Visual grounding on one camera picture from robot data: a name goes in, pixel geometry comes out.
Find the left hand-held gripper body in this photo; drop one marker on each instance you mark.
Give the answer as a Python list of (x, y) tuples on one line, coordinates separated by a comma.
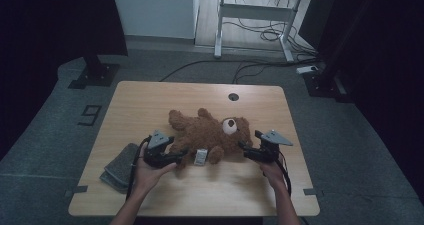
[(155, 155)]

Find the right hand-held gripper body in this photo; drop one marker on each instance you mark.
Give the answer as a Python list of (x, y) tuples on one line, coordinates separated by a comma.
[(271, 153)]

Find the brown teddy bear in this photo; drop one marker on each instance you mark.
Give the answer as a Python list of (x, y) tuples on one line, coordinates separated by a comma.
[(203, 133)]

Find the grey towel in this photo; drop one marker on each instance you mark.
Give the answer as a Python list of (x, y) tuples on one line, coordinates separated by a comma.
[(120, 168)]

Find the person's right hand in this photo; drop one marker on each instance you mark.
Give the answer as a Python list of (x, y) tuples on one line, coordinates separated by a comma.
[(275, 175)]

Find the person's left hand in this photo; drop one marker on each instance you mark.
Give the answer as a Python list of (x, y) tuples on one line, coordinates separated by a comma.
[(146, 178)]

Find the grey tape strip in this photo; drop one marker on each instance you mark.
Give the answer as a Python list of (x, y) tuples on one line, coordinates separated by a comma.
[(78, 189), (311, 191)]

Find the black stand base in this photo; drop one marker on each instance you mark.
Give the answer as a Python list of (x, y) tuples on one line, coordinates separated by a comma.
[(96, 75), (320, 85)]

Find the white power strip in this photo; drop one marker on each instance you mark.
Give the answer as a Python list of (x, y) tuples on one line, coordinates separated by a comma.
[(306, 69)]

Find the dark curtain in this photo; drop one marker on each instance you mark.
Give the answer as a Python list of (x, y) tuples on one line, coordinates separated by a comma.
[(50, 25), (393, 68)]

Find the white metal desk frame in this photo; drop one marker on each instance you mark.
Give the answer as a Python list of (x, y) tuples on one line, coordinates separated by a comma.
[(253, 11)]

